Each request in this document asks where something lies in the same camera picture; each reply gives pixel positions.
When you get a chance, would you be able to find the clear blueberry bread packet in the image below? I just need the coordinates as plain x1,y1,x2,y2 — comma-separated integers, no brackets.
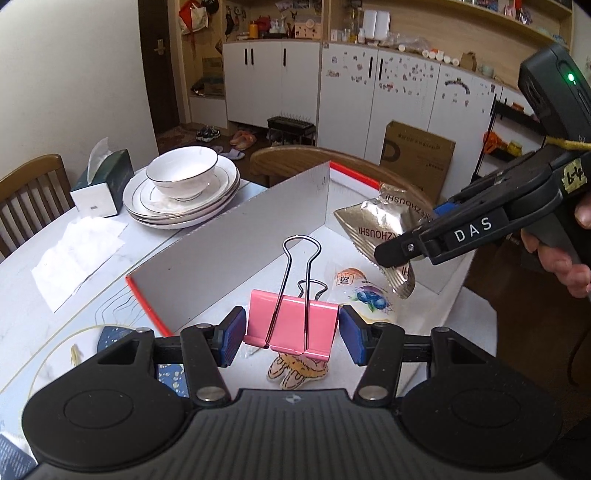
325,265,400,326

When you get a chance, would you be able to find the stack of white plates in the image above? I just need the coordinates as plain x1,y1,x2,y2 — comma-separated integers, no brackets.
122,154,242,219

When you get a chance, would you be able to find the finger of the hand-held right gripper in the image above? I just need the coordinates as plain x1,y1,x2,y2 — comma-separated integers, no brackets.
374,229,430,270
433,148,556,219

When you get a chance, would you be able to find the dark slatted wooden chair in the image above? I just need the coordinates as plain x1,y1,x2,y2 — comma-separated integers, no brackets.
0,154,75,259

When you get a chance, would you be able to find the red white tote bag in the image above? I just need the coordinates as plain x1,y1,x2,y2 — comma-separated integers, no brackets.
179,0,210,36

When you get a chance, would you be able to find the dark wooden door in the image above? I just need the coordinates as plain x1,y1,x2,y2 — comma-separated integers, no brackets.
139,0,182,140

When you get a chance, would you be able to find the rabbit plush keychain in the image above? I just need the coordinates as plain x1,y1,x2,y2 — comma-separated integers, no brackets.
265,353,330,391

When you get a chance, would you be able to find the pink binder clip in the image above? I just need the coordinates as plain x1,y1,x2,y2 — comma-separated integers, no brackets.
244,235,341,363

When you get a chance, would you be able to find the brown cardboard box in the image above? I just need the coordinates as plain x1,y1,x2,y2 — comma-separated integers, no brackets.
379,121,457,193

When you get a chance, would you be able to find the red cardboard box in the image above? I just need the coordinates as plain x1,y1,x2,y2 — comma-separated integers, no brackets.
126,161,476,339

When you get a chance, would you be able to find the black metal floor rack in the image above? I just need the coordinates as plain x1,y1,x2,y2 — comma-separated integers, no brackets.
267,115,317,147

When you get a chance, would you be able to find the person's right hand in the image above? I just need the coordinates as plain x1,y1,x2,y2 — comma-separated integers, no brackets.
521,191,591,299

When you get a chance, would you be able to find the white porcelain plate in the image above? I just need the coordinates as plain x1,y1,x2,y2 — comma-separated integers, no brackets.
127,185,241,230
124,175,242,225

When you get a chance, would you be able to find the white wooden cabinet wall unit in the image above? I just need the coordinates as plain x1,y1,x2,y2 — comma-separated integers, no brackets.
178,0,591,155

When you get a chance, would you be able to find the white porcelain bowl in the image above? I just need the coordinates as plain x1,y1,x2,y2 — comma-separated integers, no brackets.
146,147,219,202

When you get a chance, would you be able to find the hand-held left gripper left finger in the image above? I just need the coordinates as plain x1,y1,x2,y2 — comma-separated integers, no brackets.
95,306,248,408

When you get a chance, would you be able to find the black wire shelf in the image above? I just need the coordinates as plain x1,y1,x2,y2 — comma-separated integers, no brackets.
471,99,551,182

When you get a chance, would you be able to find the green white tissue box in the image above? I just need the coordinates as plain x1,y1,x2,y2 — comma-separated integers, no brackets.
70,137,136,219

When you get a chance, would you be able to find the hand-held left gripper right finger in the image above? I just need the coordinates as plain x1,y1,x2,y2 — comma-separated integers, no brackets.
338,305,491,408

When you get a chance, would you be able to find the gold snack packet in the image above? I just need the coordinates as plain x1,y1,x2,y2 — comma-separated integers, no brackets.
333,184,439,300

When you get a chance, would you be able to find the white paper napkin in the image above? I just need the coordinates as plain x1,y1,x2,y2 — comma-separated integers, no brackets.
31,217,129,313

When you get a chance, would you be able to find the white marble desktop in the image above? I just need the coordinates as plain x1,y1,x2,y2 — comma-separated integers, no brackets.
0,178,499,467

